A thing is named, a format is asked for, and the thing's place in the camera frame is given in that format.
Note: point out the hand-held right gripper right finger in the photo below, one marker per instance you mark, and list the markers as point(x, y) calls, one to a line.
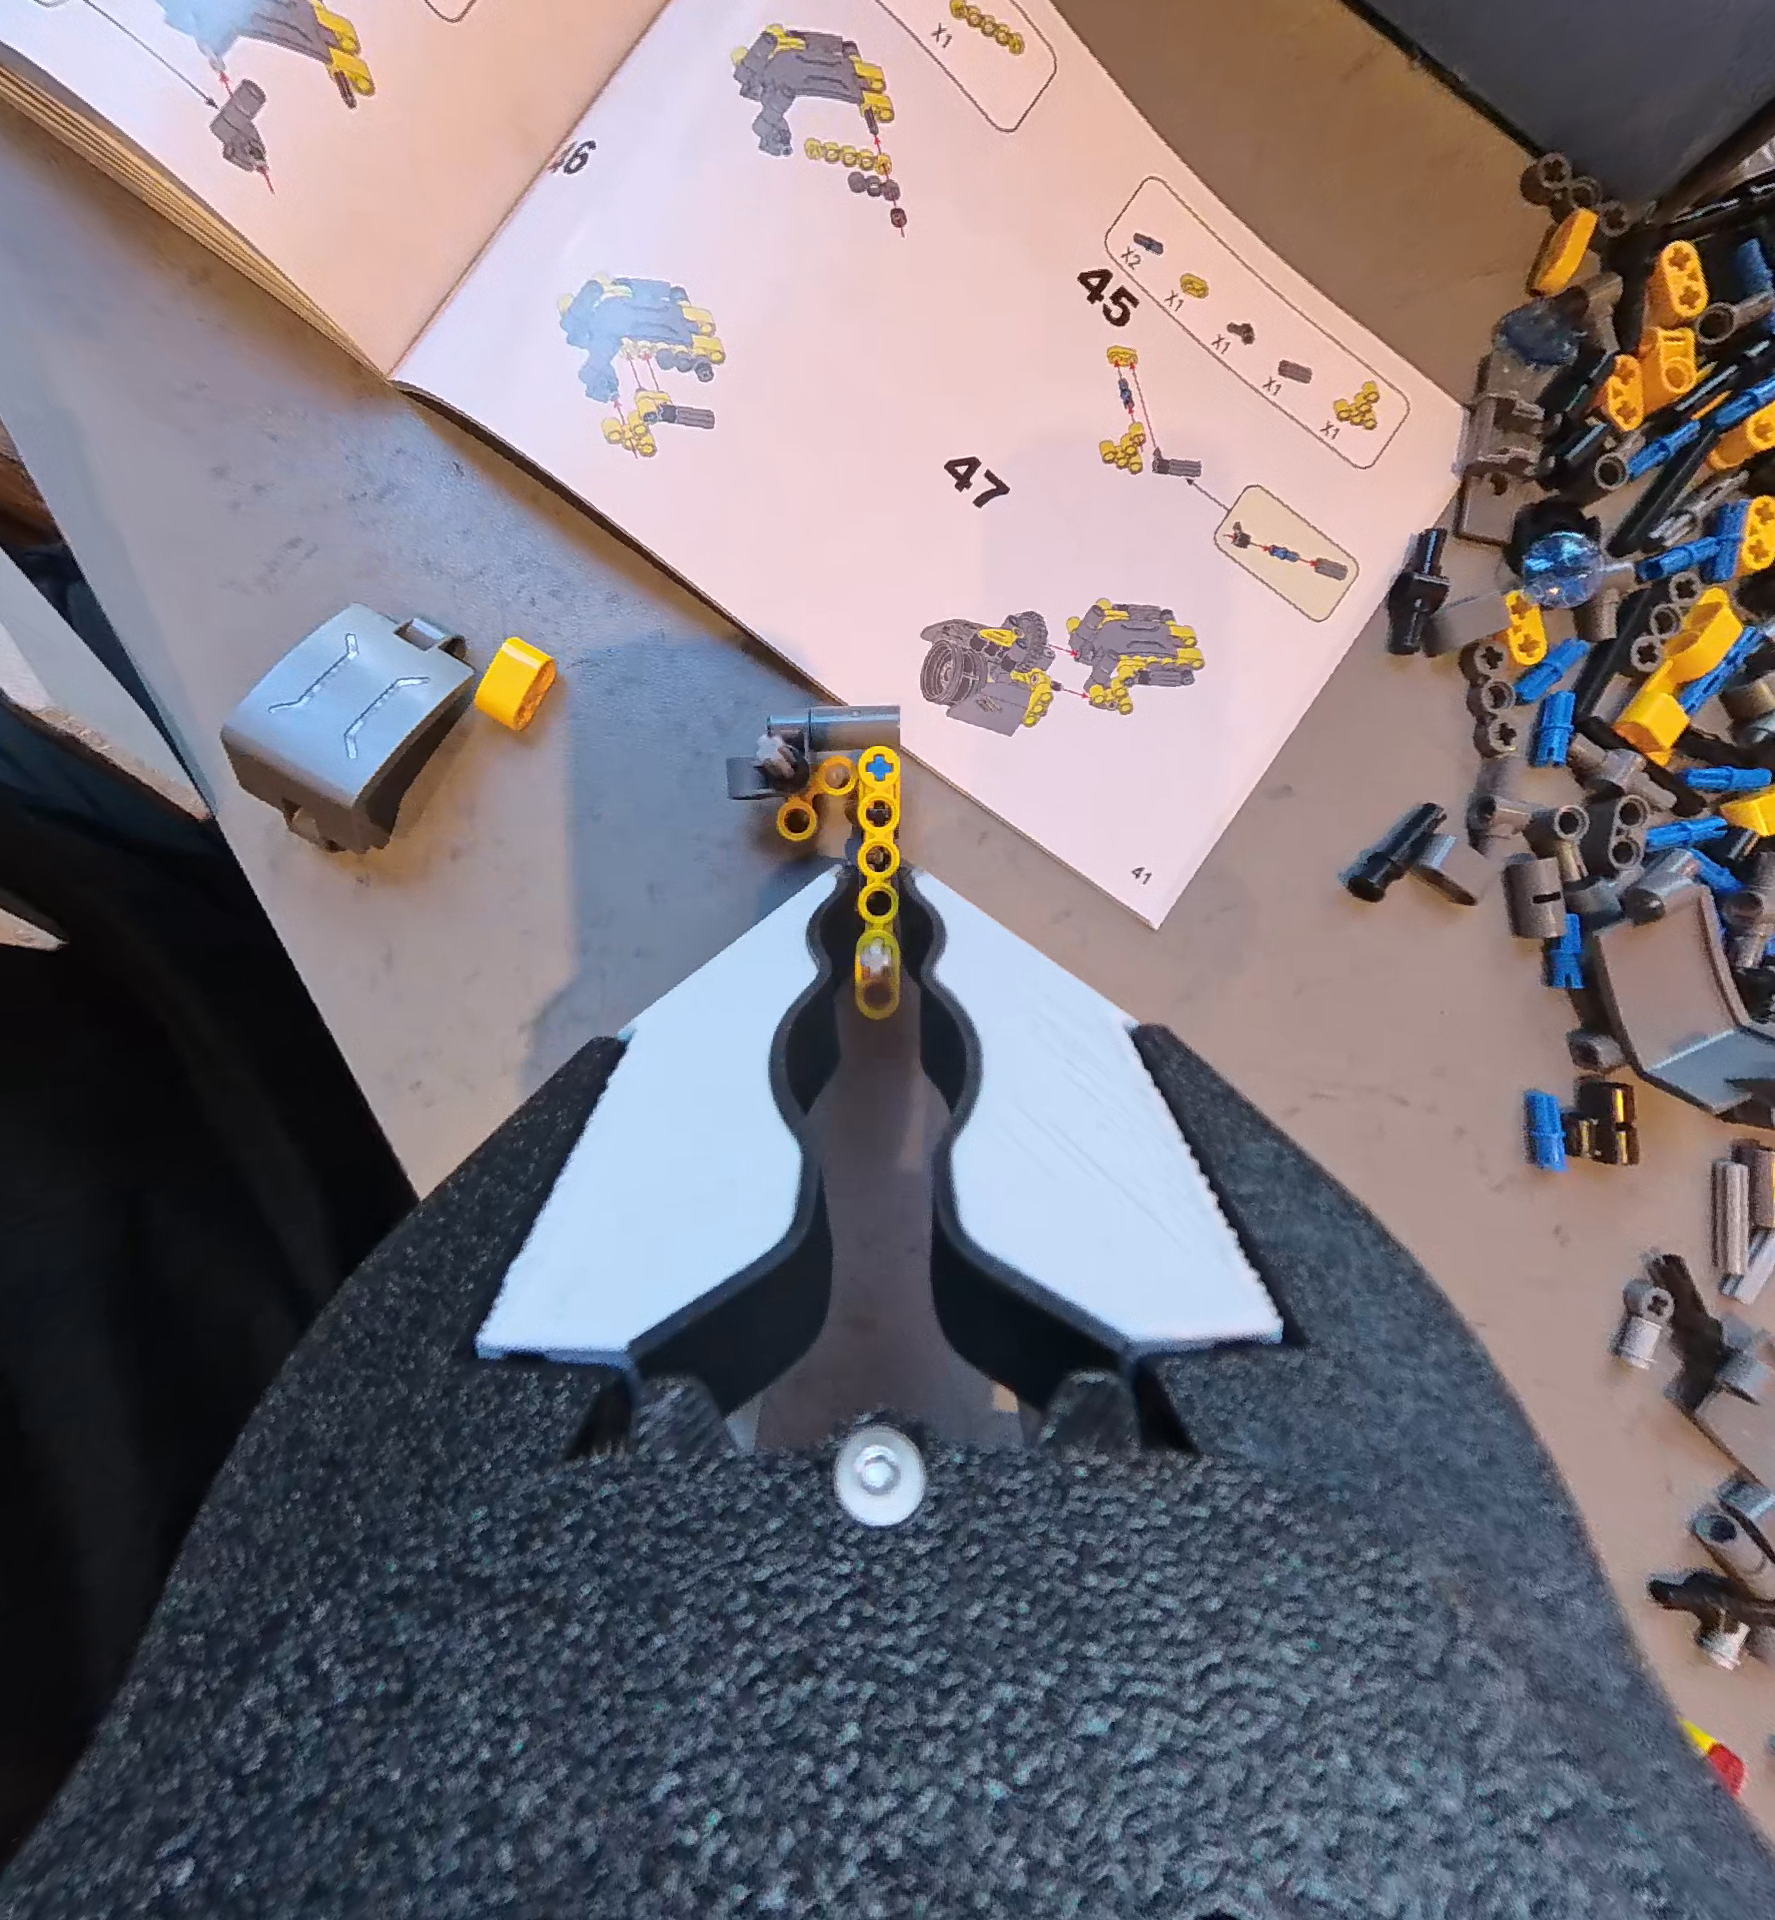
point(1112, 1184)

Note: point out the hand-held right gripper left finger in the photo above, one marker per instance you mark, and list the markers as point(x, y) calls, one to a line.
point(646, 1184)

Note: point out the grey curved panel brick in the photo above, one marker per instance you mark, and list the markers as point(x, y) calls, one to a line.
point(339, 721)

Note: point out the yellow grey brick assembly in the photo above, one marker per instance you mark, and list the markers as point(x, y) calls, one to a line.
point(877, 856)

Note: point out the small yellow round brick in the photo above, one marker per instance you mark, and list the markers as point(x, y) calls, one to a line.
point(516, 685)

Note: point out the grey desk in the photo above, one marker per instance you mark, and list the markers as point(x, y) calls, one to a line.
point(453, 976)

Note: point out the person's black clothing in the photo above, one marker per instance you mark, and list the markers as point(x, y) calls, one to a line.
point(107, 1201)

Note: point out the pile of loose bricks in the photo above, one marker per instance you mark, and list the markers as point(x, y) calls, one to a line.
point(1682, 676)

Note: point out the open instruction booklet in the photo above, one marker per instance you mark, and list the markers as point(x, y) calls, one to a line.
point(827, 374)

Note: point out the red and yellow brick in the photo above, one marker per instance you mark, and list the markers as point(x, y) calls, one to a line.
point(1717, 1759)

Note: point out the navy blue box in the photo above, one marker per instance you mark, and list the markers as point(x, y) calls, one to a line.
point(1578, 77)

